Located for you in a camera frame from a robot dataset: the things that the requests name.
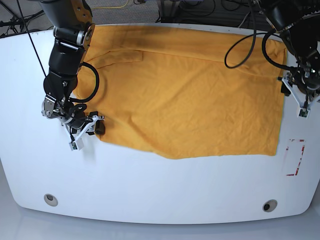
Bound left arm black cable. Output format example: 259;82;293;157
223;0;298;73

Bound yellow Smile T-shirt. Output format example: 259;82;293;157
85;25;284;159

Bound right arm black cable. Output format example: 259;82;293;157
16;0;101;118

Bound right table grommet hole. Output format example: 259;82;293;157
262;199;278;213

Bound left table grommet hole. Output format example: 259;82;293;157
44;194;58;207

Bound black tripod legs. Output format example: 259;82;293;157
0;0;45;38

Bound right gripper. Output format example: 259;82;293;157
61;111;106;142

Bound red tape rectangle marking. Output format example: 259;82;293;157
283;139;306;177

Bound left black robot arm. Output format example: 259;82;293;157
257;0;320;116

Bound table grommet hole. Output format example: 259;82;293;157
262;199;278;213
44;194;58;207

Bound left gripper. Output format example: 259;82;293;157
277;71;320;110

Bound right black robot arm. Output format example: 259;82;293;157
39;0;105;150

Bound yellow floor cable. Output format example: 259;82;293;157
92;0;130;12

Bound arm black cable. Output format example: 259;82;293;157
223;0;298;73
16;0;101;118

